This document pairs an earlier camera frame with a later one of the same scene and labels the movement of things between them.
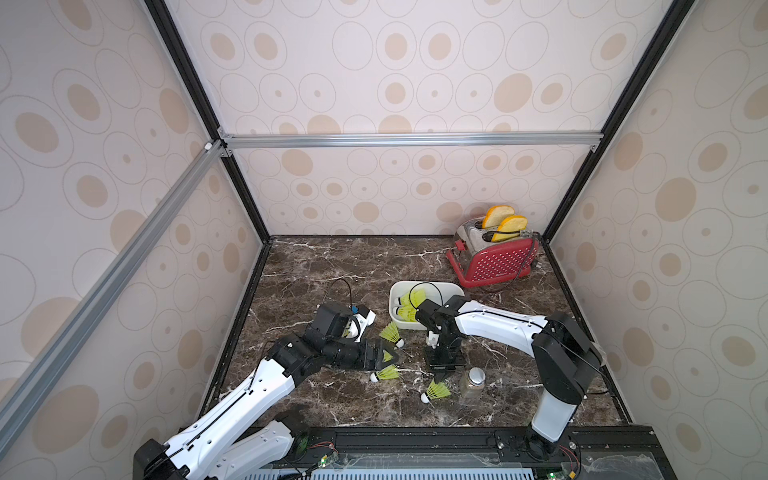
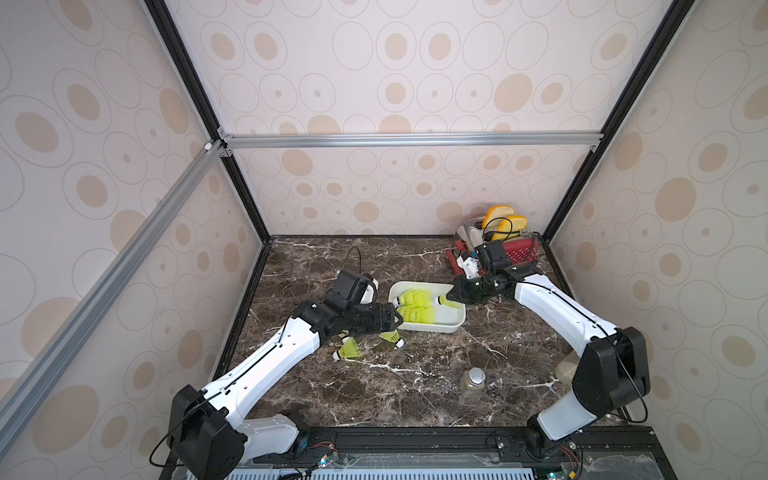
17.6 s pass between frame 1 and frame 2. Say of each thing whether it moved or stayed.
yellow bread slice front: stayed
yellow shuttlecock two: stayed
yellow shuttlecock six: stayed
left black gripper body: moved
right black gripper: moved
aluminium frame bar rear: stayed
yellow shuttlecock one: moved
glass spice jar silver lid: stayed
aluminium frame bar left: stayed
